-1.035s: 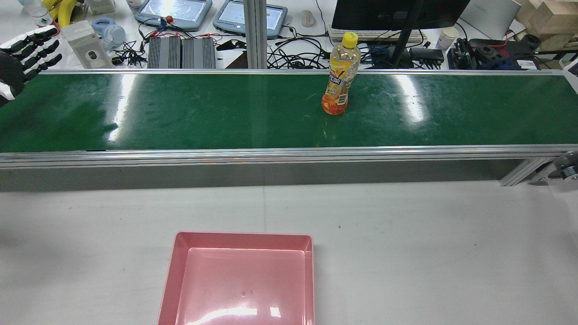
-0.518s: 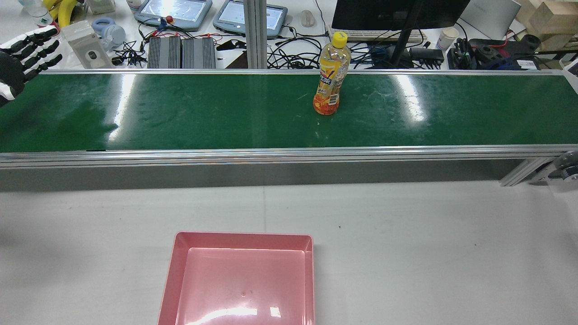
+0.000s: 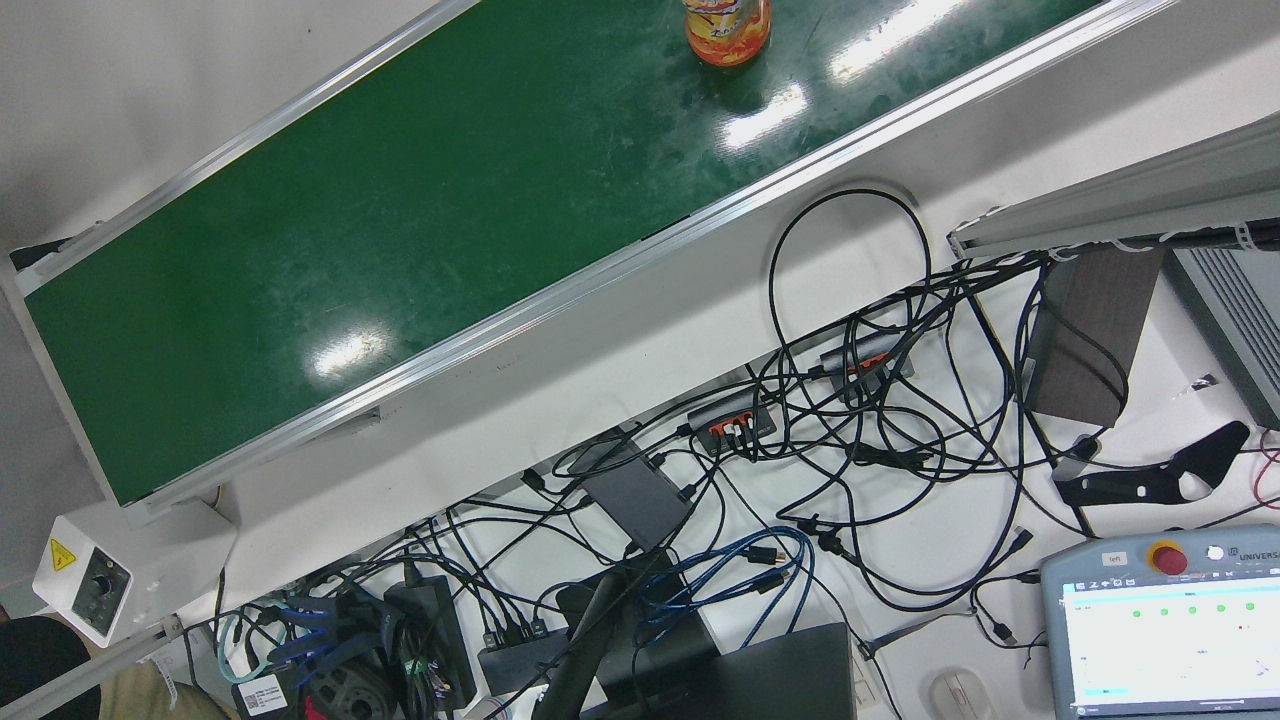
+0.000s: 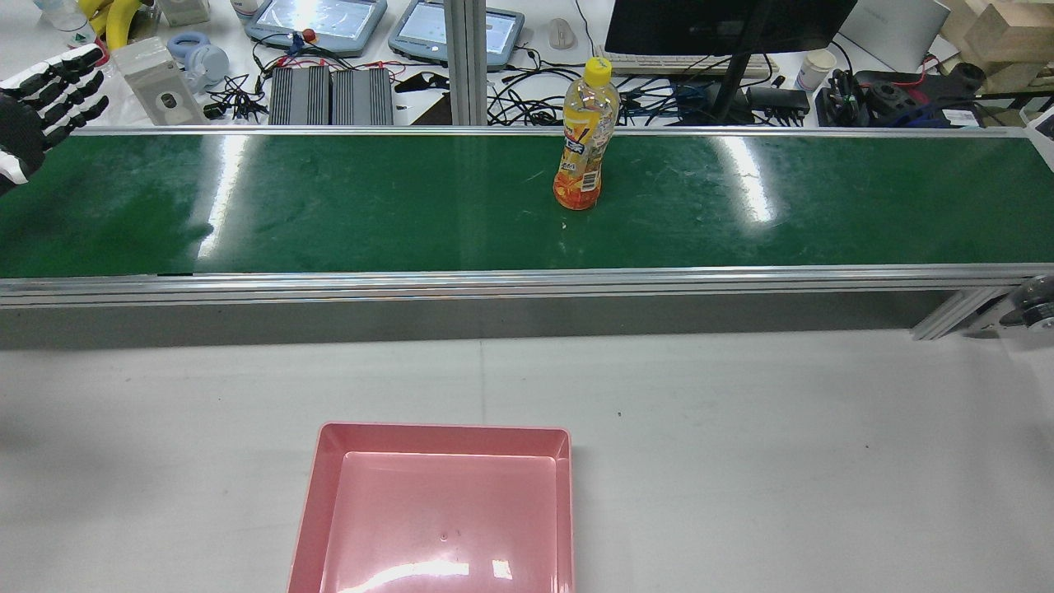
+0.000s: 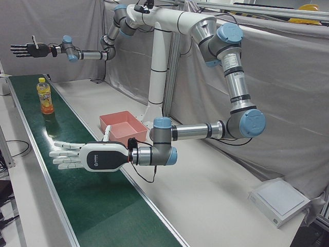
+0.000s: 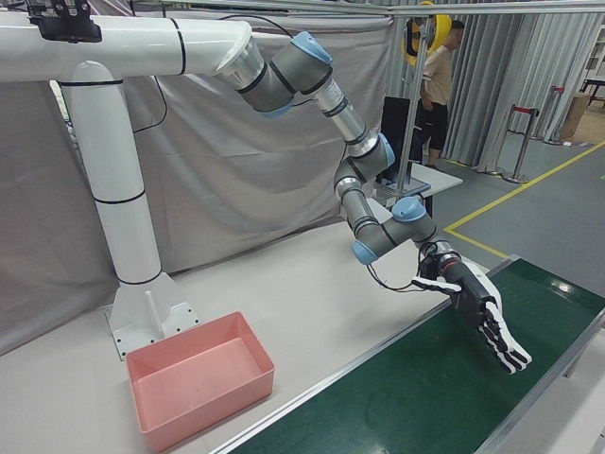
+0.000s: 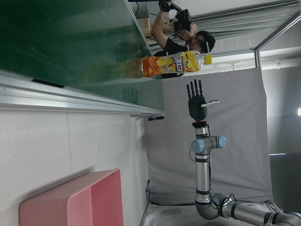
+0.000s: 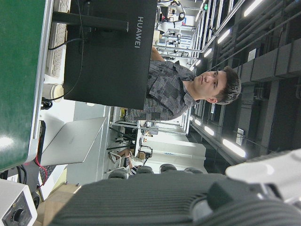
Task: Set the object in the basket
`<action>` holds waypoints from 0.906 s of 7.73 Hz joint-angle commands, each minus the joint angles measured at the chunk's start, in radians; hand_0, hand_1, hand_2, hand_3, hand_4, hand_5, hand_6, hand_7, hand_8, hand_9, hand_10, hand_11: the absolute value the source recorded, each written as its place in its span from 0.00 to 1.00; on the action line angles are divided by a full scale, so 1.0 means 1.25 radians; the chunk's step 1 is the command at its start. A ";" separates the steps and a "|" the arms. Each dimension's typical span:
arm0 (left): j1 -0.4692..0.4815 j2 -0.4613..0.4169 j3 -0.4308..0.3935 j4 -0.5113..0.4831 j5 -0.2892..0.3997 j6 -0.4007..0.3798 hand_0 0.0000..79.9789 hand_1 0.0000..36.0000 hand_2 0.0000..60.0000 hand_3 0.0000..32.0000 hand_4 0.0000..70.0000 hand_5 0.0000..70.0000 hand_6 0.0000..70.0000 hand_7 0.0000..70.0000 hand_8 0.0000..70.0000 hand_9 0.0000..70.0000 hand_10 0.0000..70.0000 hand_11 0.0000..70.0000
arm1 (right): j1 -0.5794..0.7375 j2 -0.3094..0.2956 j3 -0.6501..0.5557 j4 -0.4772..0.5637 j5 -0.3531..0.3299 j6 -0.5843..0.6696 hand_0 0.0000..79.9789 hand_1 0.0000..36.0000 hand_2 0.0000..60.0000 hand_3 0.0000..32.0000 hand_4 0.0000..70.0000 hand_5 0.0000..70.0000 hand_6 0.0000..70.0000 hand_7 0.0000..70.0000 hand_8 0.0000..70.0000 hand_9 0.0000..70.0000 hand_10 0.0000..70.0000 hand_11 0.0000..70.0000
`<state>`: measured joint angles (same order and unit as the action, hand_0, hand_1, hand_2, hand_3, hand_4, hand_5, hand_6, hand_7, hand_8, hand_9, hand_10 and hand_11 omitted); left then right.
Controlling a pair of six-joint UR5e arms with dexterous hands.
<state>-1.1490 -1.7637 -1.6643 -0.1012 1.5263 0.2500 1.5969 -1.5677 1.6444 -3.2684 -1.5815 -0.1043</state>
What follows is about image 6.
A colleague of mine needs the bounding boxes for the white pleated curtain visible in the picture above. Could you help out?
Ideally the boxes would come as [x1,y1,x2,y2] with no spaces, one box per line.
[443,11,605,174]

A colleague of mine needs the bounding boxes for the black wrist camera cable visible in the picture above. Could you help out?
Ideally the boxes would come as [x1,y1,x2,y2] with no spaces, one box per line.
[366,245,426,292]

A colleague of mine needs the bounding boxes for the green conveyor belt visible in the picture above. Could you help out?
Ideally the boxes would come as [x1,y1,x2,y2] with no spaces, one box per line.
[207,254,605,454]

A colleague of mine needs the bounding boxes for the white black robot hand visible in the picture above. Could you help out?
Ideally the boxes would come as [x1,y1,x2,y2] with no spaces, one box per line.
[410,257,534,375]

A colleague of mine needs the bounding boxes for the pink plastic basket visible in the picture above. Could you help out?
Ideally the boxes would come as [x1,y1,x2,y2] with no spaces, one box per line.
[125,310,276,453]

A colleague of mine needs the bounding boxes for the brown cardboard box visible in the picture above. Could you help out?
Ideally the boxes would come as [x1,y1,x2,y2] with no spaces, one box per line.
[559,93,592,143]

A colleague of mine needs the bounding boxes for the black camera on stand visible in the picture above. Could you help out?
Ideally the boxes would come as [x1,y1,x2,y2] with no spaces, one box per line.
[26,0,103,44]

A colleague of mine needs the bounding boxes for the yellow hose reel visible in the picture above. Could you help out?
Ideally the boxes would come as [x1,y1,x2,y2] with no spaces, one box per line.
[400,12,453,67]

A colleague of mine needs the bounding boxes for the metal queue stanchion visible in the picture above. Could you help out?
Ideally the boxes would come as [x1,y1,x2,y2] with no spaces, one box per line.
[501,103,540,184]
[543,84,566,146]

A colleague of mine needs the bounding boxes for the grey laptop on desk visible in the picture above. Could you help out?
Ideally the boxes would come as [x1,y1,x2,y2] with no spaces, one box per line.
[375,177,434,205]

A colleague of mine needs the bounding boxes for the grey fabric curtain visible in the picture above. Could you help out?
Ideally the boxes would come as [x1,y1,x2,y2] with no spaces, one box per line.
[0,0,396,356]

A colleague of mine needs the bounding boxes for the white desk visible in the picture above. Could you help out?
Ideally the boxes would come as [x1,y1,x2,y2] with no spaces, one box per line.
[372,160,464,237]

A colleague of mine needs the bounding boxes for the black hanging stand cable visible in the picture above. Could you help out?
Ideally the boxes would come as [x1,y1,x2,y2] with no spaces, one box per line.
[131,70,169,133]

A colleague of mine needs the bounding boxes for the black screen on desk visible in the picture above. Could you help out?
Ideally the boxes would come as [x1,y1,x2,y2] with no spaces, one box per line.
[380,96,424,181]

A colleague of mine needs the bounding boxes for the man in beige shirt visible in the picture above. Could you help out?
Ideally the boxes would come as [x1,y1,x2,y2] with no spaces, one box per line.
[415,19,467,171]

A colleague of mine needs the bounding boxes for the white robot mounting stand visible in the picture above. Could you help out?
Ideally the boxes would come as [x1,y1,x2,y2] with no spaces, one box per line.
[0,13,254,363]

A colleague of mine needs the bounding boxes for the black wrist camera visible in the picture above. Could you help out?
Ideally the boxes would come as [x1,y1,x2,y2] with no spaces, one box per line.
[418,253,443,281]

